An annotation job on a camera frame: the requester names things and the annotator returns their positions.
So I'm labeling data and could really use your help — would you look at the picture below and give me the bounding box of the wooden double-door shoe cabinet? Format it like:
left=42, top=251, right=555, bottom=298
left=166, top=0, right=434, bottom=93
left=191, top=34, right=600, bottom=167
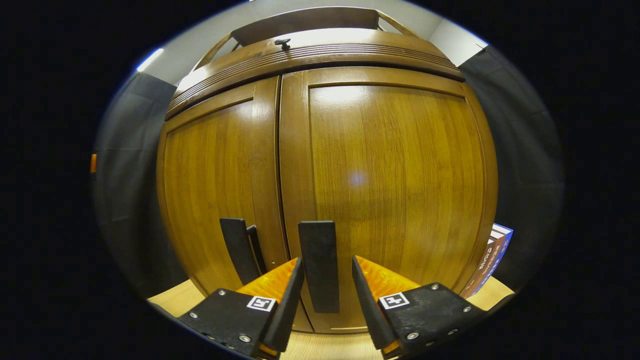
left=156, top=6, right=499, bottom=335

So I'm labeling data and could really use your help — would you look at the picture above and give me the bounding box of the blue book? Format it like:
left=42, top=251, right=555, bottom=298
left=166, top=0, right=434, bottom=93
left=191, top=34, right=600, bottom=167
left=475, top=223, right=514, bottom=297

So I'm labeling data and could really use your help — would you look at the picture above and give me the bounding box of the wooden shoe cabinet door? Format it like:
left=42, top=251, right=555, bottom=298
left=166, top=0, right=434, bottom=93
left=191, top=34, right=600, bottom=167
left=278, top=66, right=499, bottom=335
left=156, top=76, right=293, bottom=298

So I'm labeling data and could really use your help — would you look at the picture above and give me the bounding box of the ceiling light strip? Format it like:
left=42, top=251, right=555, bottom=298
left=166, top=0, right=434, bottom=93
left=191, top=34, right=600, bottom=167
left=136, top=47, right=165, bottom=73

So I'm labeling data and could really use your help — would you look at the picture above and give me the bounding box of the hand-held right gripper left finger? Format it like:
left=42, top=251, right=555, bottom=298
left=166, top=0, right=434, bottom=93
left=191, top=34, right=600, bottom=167
left=177, top=257, right=306, bottom=360

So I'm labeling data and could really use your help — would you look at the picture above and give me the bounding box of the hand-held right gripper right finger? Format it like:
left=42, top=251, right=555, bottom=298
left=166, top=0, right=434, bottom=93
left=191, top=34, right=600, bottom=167
left=351, top=255, right=488, bottom=360

